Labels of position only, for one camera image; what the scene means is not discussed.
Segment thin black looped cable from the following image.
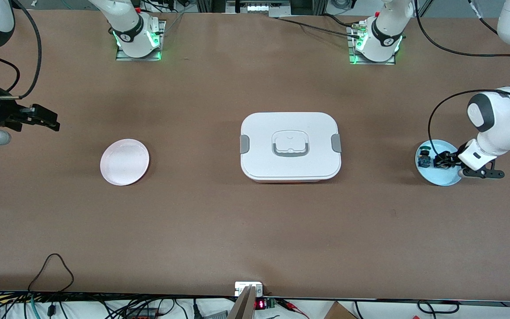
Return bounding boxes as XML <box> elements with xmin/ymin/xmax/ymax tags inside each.
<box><xmin>27</xmin><ymin>253</ymin><xmax>75</xmax><ymax>294</ymax></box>

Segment red clip lead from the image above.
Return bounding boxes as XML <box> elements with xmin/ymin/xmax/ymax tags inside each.
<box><xmin>277</xmin><ymin>299</ymin><xmax>310</xmax><ymax>319</ymax></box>

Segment black cable across table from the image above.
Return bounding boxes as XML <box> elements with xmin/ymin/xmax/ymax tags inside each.
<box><xmin>268</xmin><ymin>15</ymin><xmax>363</xmax><ymax>39</ymax></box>

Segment light blue round plate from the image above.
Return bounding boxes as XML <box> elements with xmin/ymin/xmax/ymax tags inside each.
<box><xmin>415</xmin><ymin>140</ymin><xmax>465</xmax><ymax>187</ymax></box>

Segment blue green switch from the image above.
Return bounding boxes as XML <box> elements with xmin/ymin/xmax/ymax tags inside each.
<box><xmin>417</xmin><ymin>146</ymin><xmax>433</xmax><ymax>168</ymax></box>

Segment pink round plate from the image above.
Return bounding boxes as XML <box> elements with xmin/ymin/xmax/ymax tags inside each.
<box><xmin>100</xmin><ymin>139</ymin><xmax>150</xmax><ymax>186</ymax></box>

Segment black flat loop cable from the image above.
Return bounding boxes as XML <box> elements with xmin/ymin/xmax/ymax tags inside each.
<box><xmin>416</xmin><ymin>300</ymin><xmax>460</xmax><ymax>314</ymax></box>

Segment brown cardboard box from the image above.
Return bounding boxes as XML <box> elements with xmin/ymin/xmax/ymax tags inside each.
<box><xmin>323</xmin><ymin>301</ymin><xmax>358</xmax><ymax>319</ymax></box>

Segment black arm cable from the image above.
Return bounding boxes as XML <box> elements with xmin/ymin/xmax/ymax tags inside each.
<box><xmin>413</xmin><ymin>0</ymin><xmax>510</xmax><ymax>156</ymax></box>
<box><xmin>0</xmin><ymin>0</ymin><xmax>43</xmax><ymax>98</ymax></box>

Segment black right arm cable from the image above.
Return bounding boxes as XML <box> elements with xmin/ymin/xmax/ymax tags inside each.
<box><xmin>0</xmin><ymin>0</ymin><xmax>43</xmax><ymax>98</ymax></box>

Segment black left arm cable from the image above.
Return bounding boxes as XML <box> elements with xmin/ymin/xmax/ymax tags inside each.
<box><xmin>413</xmin><ymin>0</ymin><xmax>510</xmax><ymax>156</ymax></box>

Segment white lidded box grey clips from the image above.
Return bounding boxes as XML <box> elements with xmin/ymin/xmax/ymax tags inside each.
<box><xmin>240</xmin><ymin>112</ymin><xmax>342</xmax><ymax>183</ymax></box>

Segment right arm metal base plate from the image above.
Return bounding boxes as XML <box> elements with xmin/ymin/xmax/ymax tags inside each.
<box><xmin>115</xmin><ymin>19</ymin><xmax>166</xmax><ymax>62</ymax></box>

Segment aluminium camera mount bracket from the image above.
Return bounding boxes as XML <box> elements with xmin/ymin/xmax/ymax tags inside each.
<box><xmin>227</xmin><ymin>281</ymin><xmax>265</xmax><ymax>319</ymax></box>

